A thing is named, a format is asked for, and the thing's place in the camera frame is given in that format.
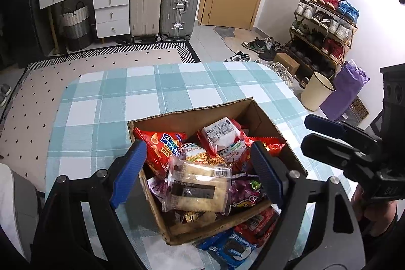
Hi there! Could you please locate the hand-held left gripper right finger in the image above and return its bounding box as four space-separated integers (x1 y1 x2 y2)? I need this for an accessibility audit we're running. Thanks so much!
250 141 368 270

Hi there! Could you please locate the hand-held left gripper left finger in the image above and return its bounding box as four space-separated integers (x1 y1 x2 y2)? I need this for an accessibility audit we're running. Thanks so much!
30 140 148 270

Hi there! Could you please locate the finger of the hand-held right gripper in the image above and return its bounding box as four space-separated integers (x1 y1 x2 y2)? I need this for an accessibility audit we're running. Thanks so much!
300 134 383 174
305 114 382 147

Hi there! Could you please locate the purple candy packet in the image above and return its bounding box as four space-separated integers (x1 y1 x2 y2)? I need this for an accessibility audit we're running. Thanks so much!
146 176 169 202
230 173 273 211

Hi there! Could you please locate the red cone snack bag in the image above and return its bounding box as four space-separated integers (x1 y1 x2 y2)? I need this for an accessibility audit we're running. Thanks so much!
133 127 188 177

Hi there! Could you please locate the red packet with white back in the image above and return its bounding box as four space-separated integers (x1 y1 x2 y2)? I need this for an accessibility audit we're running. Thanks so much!
199 117 248 157

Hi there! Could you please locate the white noodle snack bag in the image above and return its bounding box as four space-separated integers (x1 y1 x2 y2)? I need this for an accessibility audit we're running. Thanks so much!
182 143 229 167

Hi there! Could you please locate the clear cracker packet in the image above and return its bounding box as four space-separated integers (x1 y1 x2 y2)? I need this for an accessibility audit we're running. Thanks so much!
162 159 234 216

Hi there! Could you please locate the brown cardboard box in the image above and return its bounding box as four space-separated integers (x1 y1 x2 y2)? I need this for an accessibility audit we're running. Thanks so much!
127 97 308 246

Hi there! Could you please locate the person's right hand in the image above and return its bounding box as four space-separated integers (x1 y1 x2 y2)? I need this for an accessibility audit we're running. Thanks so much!
351 184 397 236

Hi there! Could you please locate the cream waste bin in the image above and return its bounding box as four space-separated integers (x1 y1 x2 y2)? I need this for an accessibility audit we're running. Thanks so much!
300 71 336 112

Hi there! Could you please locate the purple bag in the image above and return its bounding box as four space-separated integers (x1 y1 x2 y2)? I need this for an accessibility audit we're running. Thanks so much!
319 59 371 122

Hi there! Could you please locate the brown door mat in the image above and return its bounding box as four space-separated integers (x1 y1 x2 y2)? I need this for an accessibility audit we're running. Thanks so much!
344 96 370 124

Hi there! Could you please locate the glossy red snack packet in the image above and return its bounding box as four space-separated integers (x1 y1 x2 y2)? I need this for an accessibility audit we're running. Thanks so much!
235 206 279 247

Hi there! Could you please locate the white woven shoe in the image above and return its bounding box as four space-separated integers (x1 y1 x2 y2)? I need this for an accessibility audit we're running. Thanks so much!
268 61 295 88

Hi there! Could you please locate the small cardboard box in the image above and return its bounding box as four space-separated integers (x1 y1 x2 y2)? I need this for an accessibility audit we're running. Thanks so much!
273 53 300 75

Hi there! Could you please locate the teal plaid tablecloth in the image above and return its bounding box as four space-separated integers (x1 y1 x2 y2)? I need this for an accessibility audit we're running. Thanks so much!
44 61 358 270

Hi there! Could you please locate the brown snack packet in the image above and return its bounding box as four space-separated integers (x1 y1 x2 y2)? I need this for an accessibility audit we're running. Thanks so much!
180 209 217 224

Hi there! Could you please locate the blue cookie packet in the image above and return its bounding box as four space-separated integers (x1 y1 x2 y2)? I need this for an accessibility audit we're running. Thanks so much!
197 230 257 265

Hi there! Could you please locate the dark green sneaker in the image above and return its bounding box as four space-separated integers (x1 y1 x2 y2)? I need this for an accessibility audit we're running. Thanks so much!
258 41 286 62
242 38 268 51

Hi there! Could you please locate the shoe rack with shoes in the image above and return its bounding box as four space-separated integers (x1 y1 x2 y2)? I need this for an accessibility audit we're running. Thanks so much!
289 0 360 78

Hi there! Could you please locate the black and white sandal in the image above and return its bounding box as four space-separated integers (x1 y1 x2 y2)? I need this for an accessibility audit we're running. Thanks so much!
225 51 251 63

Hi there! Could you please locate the beige dotted rug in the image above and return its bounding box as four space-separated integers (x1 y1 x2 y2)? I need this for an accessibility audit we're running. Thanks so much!
0 40 201 191

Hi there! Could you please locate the grey chair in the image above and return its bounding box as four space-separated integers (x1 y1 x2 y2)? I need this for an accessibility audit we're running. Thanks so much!
0 162 43 261

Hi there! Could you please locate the grey slipper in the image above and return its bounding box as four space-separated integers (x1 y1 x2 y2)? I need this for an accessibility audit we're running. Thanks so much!
0 83 12 107

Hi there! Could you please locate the woven laundry basket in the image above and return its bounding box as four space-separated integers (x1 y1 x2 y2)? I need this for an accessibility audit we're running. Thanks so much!
59 1 92 52

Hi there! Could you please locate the white drawer cabinet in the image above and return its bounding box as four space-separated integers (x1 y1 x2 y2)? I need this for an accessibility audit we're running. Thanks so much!
38 0 131 39

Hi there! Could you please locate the beige suitcase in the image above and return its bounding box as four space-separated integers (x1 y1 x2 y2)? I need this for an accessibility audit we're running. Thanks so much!
129 0 164 40

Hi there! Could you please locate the silver suitcase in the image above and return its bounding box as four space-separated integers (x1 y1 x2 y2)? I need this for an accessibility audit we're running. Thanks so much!
159 0 202 41

